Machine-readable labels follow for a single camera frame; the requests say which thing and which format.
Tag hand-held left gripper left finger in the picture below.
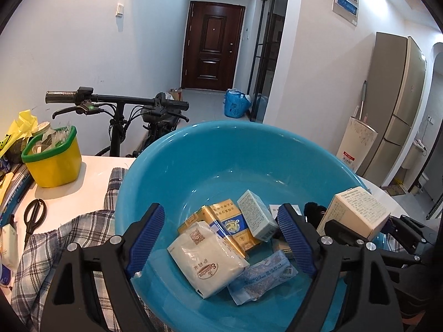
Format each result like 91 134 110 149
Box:
41 203 166 332

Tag stack of books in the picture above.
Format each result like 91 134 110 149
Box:
0 161 37 229

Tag black fuzzy object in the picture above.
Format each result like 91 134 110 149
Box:
303 201 328 227

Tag black scissors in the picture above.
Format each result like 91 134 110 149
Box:
24 199 47 243

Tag black framed glass door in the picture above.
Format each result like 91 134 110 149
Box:
247 0 291 123

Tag black bicycle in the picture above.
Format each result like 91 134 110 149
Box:
45 86 190 158

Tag white desktop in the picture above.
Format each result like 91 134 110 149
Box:
7 155 416 239

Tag pale cream packet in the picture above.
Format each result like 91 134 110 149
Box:
0 223 19 269

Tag plaid cloth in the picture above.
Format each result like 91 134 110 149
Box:
10 168 174 332

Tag brown entrance door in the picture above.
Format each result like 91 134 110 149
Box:
181 1 246 92

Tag cream cardboard box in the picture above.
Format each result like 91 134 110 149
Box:
316 186 392 241

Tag yellow container with green rim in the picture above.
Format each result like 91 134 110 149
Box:
21 125 83 188

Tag blue plastic bag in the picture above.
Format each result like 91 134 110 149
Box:
225 88 251 118

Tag clear blue wipes packet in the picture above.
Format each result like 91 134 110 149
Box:
227 251 299 305

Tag white jar with blue label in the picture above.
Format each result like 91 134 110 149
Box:
0 264 14 287

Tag beige refrigerator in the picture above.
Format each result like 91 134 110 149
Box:
358 32 428 187

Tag pale green small box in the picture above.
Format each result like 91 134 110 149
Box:
237 190 279 242

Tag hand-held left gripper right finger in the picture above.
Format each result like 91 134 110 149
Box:
278 203 404 332

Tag small tan box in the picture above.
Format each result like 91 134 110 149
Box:
272 238 295 260

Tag blue plastic basin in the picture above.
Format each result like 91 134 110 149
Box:
114 120 385 332

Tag white tissue pack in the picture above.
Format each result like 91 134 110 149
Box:
167 221 250 300

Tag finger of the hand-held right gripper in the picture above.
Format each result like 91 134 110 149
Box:
384 214 436 253
316 219 369 248

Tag mop with grey handle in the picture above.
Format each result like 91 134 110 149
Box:
353 80 368 123

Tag yellow plastic bag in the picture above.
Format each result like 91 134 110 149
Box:
0 110 38 158

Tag yellow and blue box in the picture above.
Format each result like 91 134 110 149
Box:
177 198 264 260

